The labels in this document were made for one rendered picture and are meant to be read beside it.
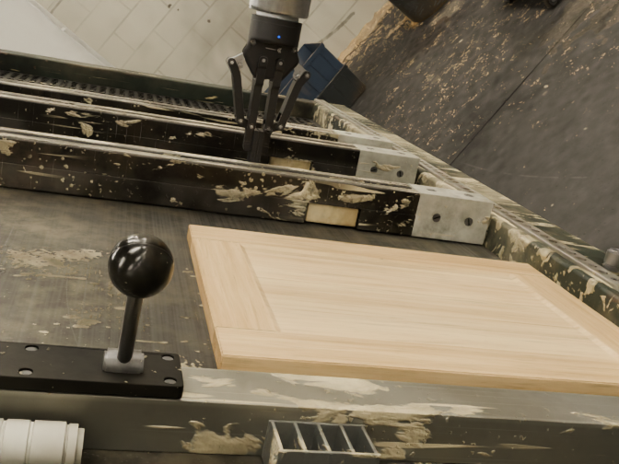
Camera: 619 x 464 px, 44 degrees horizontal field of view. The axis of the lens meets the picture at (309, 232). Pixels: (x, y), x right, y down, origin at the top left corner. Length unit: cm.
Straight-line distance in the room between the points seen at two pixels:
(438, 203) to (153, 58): 486
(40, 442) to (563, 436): 38
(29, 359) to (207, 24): 550
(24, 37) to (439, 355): 399
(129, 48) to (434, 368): 535
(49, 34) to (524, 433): 412
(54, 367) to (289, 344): 23
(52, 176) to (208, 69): 491
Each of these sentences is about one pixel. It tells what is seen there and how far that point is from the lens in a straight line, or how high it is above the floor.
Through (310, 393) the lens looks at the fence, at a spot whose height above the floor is 127.
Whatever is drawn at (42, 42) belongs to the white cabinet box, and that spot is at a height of 168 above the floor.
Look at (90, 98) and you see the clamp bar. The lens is 160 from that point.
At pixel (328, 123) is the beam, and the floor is 89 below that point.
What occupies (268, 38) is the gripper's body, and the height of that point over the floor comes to 135.
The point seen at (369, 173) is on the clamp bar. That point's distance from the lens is 152.
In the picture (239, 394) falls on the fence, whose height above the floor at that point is 132.
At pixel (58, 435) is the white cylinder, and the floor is 141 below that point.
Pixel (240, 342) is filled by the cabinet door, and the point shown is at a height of 129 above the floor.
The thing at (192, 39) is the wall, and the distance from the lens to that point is 597.
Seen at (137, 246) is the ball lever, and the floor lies 145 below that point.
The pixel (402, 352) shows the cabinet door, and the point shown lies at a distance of 73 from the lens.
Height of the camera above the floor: 154
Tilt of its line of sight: 21 degrees down
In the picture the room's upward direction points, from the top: 50 degrees counter-clockwise
